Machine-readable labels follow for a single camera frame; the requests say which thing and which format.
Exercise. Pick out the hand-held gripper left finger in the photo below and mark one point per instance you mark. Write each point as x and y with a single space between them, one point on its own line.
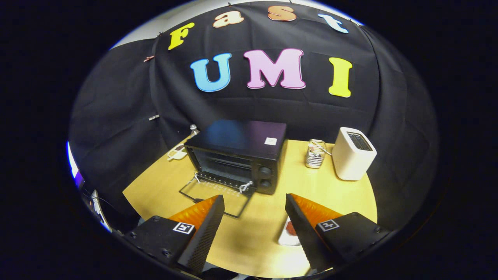
204 237

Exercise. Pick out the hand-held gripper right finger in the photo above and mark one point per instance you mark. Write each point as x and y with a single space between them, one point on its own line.
305 237

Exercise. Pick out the brown meat piece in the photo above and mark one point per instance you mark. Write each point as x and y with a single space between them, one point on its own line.
291 229

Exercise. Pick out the black toaster oven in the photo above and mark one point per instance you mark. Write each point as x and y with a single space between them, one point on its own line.
241 136

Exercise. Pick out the white toaster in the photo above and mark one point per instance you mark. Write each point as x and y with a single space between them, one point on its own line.
352 161

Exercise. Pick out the white ribbed plate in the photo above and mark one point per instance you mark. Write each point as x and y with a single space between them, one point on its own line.
287 239

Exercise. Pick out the white divided seasoning dish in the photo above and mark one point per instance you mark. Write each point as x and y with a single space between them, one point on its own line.
177 153

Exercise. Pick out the small clear bottle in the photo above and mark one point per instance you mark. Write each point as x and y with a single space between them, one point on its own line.
193 129

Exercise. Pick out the silver clip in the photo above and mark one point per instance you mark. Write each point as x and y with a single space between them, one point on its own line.
153 117

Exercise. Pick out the pink clip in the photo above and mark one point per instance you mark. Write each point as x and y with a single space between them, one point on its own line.
148 58

